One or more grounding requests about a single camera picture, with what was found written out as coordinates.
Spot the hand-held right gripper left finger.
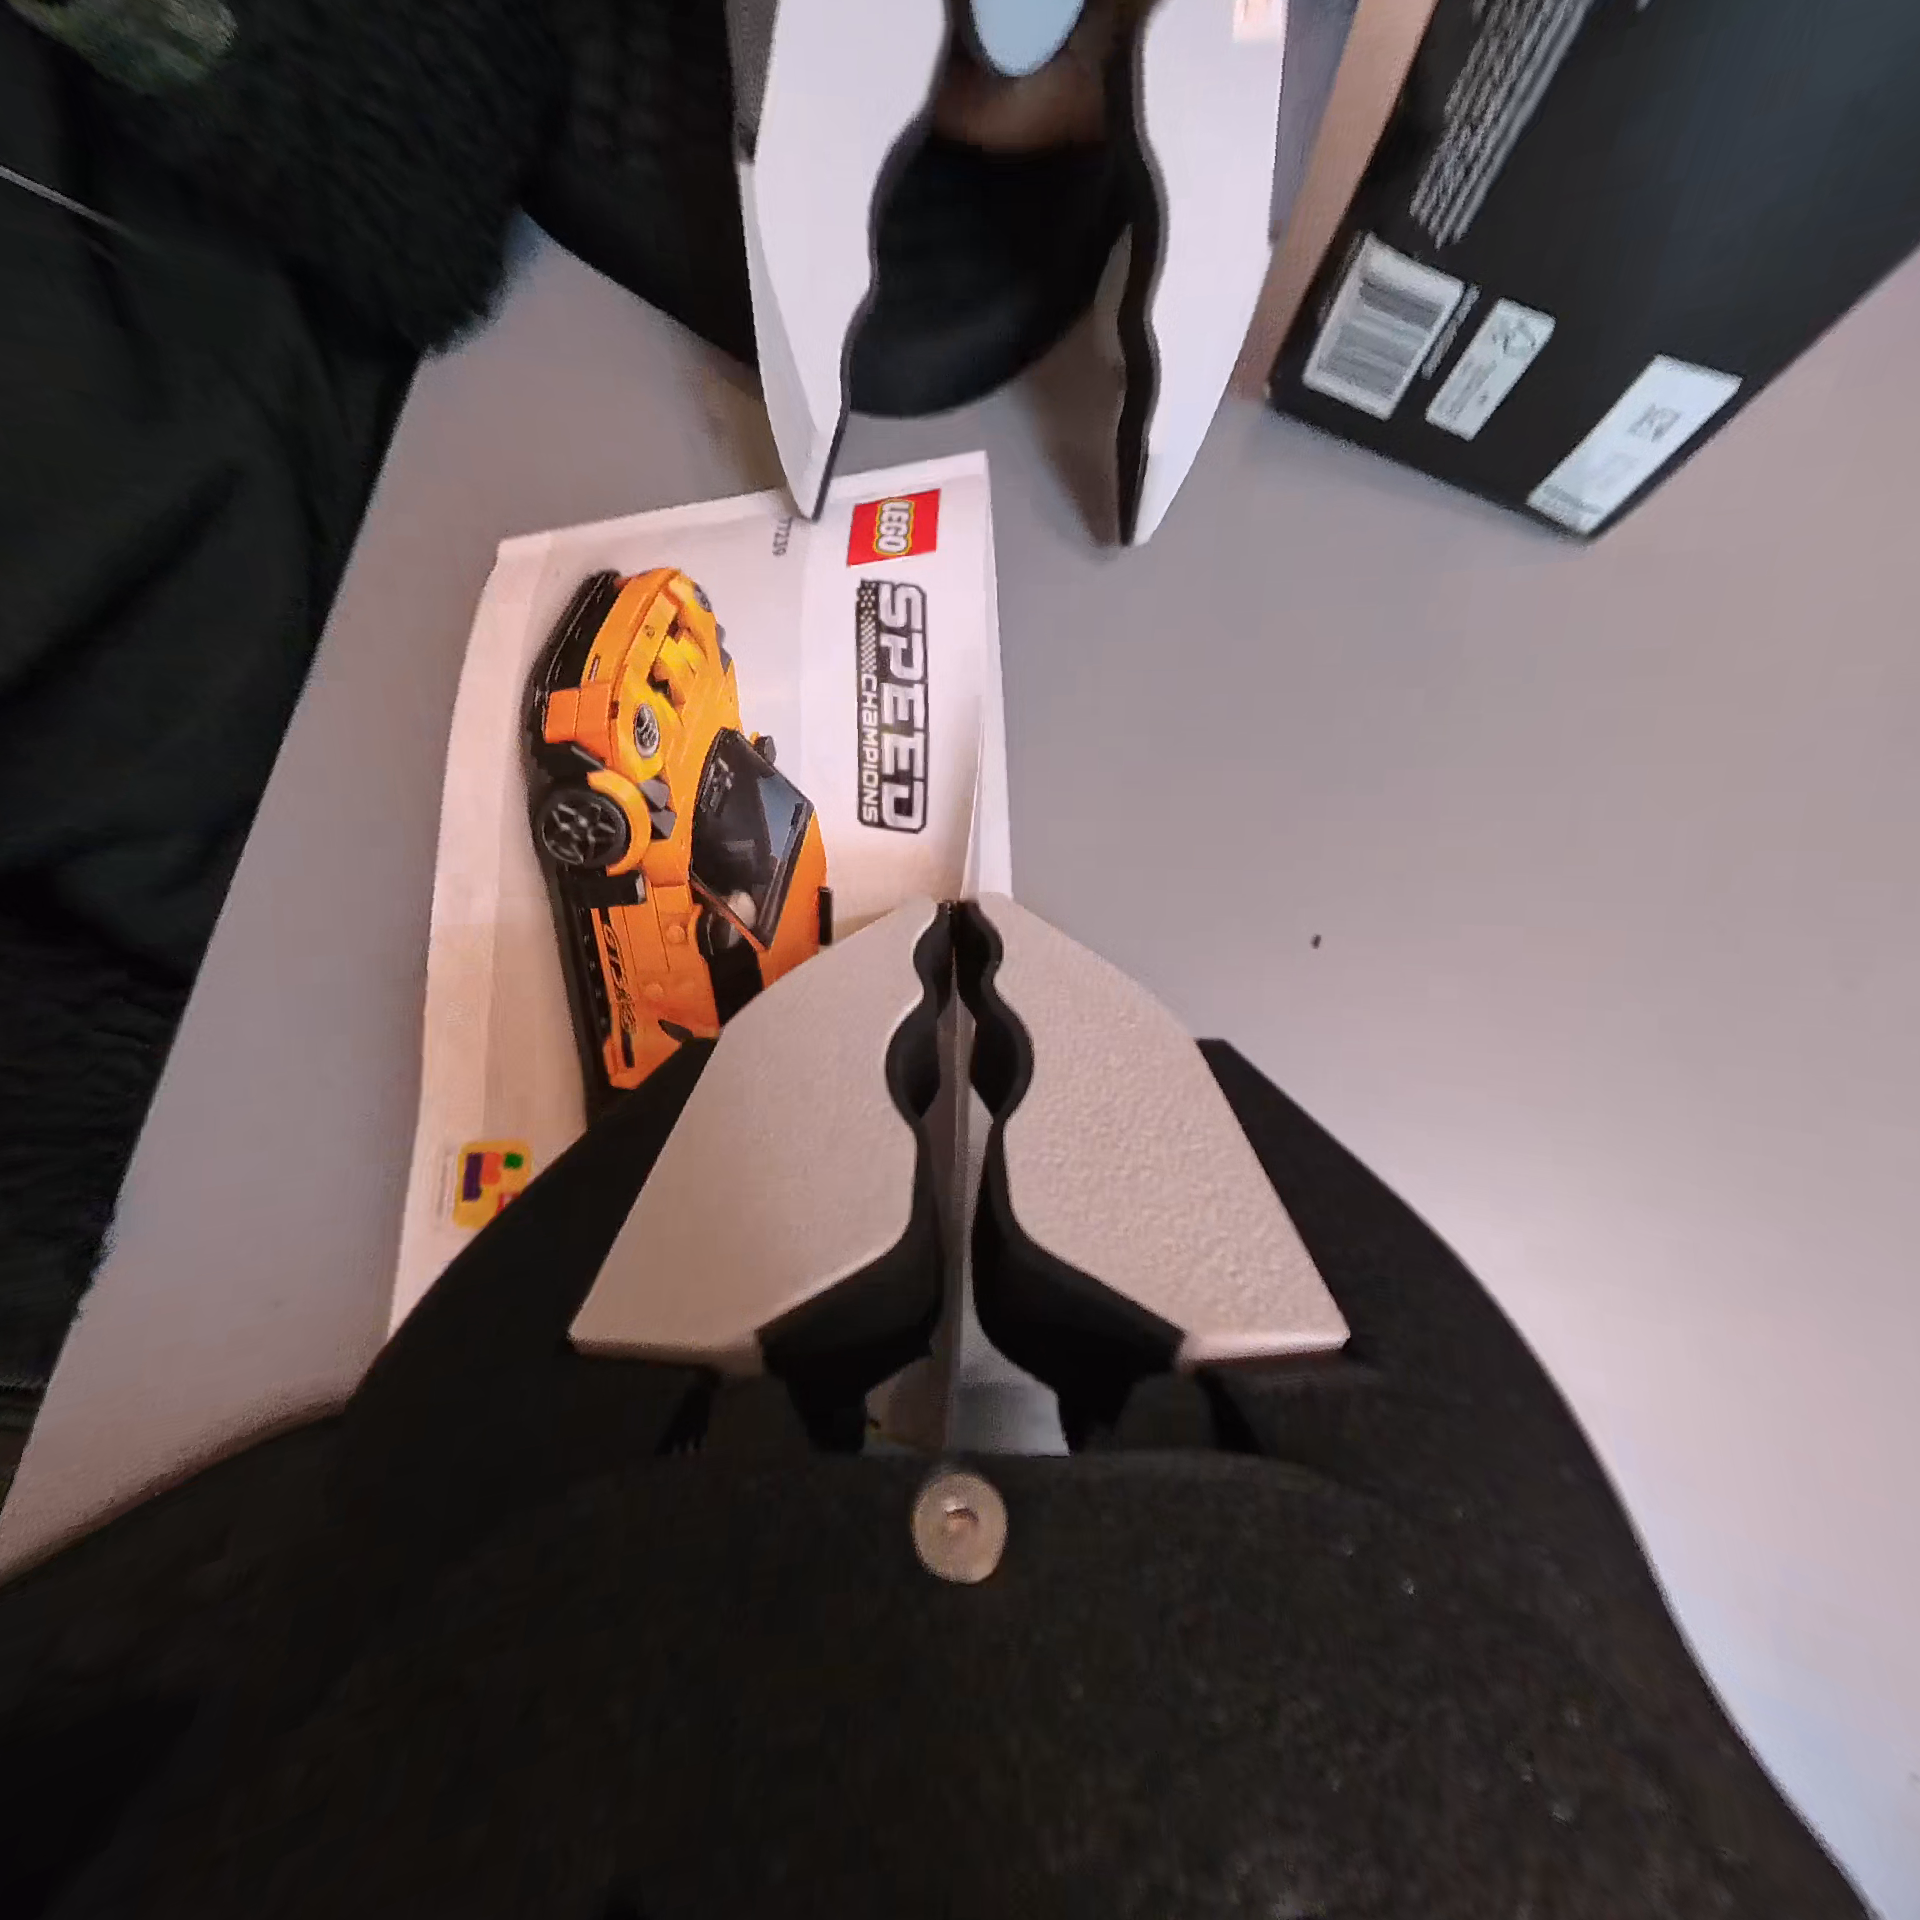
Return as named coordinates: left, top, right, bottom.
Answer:
left=569, top=897, right=958, bottom=1443

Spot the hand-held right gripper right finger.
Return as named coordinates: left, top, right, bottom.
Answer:
left=955, top=892, right=1354, bottom=1431

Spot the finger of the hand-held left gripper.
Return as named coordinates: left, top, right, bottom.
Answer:
left=1110, top=0, right=1290, bottom=547
left=727, top=0, right=962, bottom=522

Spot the black toy car box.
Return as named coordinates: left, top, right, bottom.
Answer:
left=1232, top=0, right=1920, bottom=543

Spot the toy car instruction booklet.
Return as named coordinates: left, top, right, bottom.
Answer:
left=387, top=450, right=1019, bottom=1455

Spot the grey desk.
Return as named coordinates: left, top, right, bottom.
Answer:
left=0, top=210, right=1920, bottom=1920

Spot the person's left hand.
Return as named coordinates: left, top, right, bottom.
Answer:
left=947, top=71, right=1135, bottom=151

